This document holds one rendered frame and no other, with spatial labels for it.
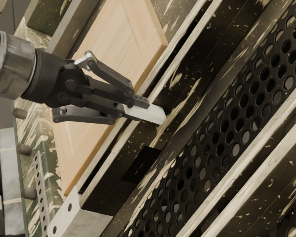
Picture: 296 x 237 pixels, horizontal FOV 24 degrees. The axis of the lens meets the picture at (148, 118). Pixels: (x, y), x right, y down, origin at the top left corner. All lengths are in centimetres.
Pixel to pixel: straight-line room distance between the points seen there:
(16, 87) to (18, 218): 70
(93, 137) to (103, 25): 26
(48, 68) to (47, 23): 96
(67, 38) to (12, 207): 42
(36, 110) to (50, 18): 37
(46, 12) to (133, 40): 59
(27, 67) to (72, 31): 71
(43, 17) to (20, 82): 96
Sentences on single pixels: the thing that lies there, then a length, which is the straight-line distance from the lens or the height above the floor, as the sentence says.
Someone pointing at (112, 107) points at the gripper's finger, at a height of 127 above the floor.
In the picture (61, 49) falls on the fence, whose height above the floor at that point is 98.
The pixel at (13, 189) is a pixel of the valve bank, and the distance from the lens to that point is 169.
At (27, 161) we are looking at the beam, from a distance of 161.
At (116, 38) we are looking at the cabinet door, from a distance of 143.
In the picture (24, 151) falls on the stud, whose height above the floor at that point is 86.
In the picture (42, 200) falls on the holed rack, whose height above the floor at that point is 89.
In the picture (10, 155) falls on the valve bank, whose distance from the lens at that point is 177.
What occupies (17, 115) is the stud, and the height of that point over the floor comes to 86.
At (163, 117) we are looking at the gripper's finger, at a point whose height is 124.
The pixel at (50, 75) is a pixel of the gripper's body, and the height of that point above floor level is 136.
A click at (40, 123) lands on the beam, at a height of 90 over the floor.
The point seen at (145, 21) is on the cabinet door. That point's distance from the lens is 133.
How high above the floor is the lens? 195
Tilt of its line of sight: 41 degrees down
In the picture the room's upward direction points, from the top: straight up
